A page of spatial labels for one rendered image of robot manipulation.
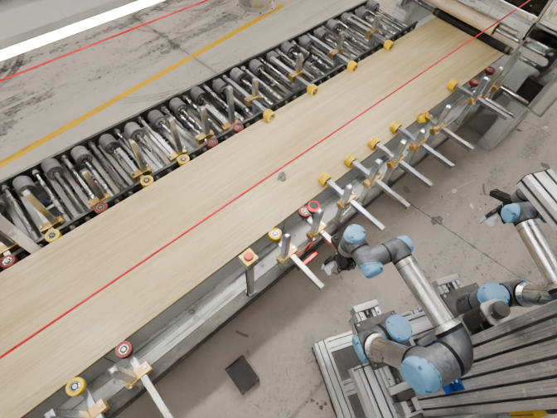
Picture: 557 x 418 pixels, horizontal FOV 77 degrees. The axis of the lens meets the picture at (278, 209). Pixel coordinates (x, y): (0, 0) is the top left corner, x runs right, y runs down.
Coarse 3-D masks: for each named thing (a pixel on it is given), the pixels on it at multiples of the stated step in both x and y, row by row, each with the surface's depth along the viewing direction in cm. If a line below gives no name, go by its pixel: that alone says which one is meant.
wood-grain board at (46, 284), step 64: (384, 64) 304; (448, 64) 309; (256, 128) 258; (320, 128) 261; (384, 128) 264; (192, 192) 226; (256, 192) 228; (320, 192) 231; (64, 256) 199; (128, 256) 201; (192, 256) 202; (0, 320) 179; (64, 320) 181; (128, 320) 182; (0, 384) 164; (64, 384) 166
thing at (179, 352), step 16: (496, 96) 320; (480, 112) 316; (448, 128) 295; (432, 144) 284; (416, 160) 275; (400, 176) 267; (384, 192) 265; (352, 208) 249; (336, 224) 240; (320, 240) 234; (272, 272) 221; (288, 272) 229; (256, 288) 215; (240, 304) 209; (208, 320) 204; (224, 320) 204; (192, 336) 199; (208, 336) 200; (176, 352) 194; (160, 368) 189; (112, 400) 180; (128, 400) 181; (112, 416) 178
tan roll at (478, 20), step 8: (424, 0) 344; (432, 0) 337; (440, 0) 332; (448, 0) 328; (456, 0) 326; (440, 8) 337; (448, 8) 330; (456, 8) 325; (464, 8) 322; (472, 8) 320; (456, 16) 329; (464, 16) 323; (472, 16) 319; (480, 16) 316; (488, 16) 315; (472, 24) 322; (480, 24) 317; (488, 24) 313; (496, 24) 310; (488, 32) 316; (504, 32) 310; (512, 40) 308; (520, 40) 305
